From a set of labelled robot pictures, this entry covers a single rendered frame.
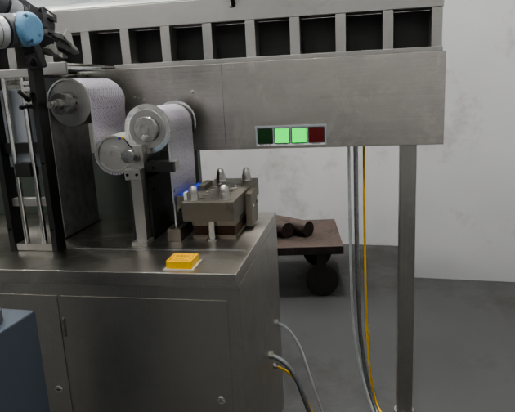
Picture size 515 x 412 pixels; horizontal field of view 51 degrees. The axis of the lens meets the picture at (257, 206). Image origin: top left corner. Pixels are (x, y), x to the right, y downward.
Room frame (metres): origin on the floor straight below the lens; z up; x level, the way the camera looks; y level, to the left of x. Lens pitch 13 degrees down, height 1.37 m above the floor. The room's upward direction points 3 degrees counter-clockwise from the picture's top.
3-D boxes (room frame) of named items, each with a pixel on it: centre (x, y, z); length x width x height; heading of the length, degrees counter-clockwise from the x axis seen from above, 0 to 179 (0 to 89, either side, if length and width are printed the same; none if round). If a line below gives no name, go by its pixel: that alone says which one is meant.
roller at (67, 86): (1.82, 0.54, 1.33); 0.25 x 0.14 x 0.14; 169
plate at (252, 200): (1.76, 0.02, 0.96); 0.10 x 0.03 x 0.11; 169
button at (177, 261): (1.38, 0.21, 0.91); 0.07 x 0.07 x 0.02; 79
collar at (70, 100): (1.67, 0.57, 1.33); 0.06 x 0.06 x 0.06; 79
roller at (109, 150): (1.79, 0.41, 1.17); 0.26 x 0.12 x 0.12; 169
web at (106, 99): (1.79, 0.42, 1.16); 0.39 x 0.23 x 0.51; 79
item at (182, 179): (1.75, 0.24, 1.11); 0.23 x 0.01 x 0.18; 169
